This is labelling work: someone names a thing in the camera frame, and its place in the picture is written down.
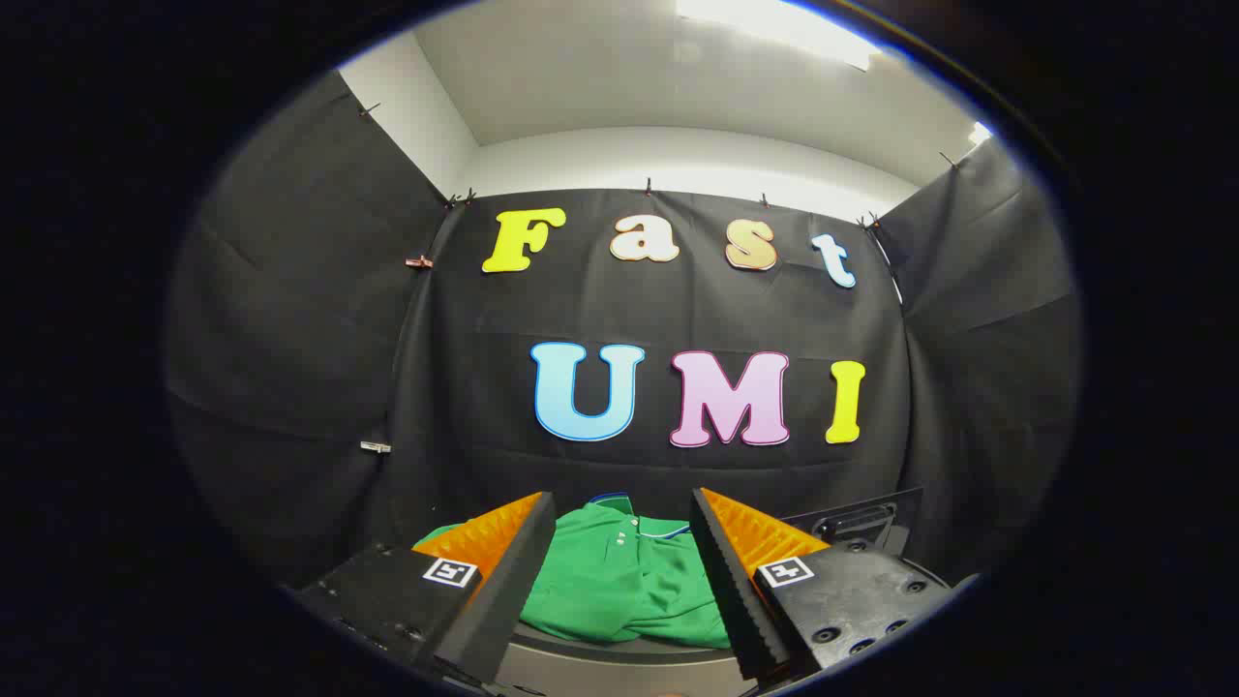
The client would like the grey box stand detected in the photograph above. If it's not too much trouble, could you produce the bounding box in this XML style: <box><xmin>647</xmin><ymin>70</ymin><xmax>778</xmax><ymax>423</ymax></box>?
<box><xmin>494</xmin><ymin>621</ymin><xmax>761</xmax><ymax>697</ymax></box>

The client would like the black backdrop cloth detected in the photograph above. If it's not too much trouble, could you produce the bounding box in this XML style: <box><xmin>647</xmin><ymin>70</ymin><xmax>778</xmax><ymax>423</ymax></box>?
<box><xmin>165</xmin><ymin>70</ymin><xmax>1082</xmax><ymax>591</ymax></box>

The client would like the green polo shirt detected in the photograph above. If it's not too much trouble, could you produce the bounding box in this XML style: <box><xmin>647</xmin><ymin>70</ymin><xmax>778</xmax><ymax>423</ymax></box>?
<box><xmin>413</xmin><ymin>494</ymin><xmax>733</xmax><ymax>650</ymax></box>

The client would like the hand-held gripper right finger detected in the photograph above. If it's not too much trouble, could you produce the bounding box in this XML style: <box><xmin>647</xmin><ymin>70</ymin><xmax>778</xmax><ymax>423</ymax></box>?
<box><xmin>688</xmin><ymin>486</ymin><xmax>979</xmax><ymax>683</ymax></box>

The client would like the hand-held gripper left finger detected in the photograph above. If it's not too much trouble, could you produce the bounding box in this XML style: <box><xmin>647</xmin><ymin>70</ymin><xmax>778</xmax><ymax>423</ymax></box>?
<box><xmin>286</xmin><ymin>491</ymin><xmax>559</xmax><ymax>688</ymax></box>

